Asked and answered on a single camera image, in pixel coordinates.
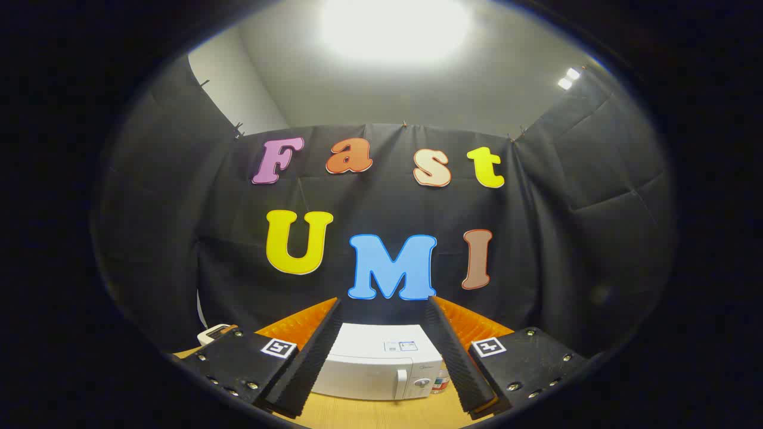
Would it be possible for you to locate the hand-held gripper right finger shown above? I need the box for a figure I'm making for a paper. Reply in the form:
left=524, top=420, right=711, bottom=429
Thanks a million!
left=424, top=295, right=592, bottom=421

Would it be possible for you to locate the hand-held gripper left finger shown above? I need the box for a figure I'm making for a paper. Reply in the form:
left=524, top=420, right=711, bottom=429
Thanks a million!
left=178, top=297, right=345, bottom=419

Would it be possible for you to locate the white microwave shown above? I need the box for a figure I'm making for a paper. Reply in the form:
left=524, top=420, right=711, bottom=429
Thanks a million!
left=310, top=323, right=445, bottom=401

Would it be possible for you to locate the white toaster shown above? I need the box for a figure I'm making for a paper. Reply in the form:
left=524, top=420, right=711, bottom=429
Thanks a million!
left=197, top=324, right=239, bottom=347

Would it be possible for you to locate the bright ceiling light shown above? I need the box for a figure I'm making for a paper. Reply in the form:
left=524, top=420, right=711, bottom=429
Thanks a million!
left=319, top=0, right=473, bottom=64

